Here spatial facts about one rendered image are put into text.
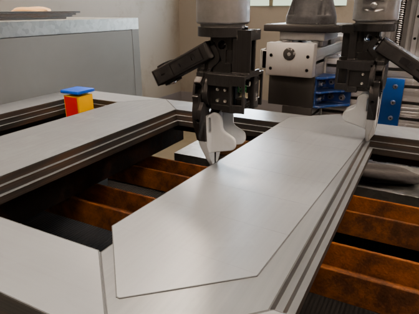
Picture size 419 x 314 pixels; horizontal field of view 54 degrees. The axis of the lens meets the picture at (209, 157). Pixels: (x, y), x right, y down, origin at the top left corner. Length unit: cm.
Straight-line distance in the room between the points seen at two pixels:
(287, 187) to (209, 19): 25
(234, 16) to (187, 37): 445
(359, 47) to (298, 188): 32
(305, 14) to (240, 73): 72
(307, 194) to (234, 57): 21
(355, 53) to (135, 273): 56
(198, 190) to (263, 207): 9
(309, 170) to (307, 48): 57
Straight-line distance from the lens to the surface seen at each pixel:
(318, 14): 128
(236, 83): 56
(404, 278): 71
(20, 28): 125
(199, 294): 37
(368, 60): 79
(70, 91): 109
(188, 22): 500
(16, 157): 74
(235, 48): 58
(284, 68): 118
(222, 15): 57
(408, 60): 78
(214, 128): 61
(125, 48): 157
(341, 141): 79
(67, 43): 136
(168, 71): 63
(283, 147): 73
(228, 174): 60
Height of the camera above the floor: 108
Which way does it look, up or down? 20 degrees down
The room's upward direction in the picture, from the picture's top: straight up
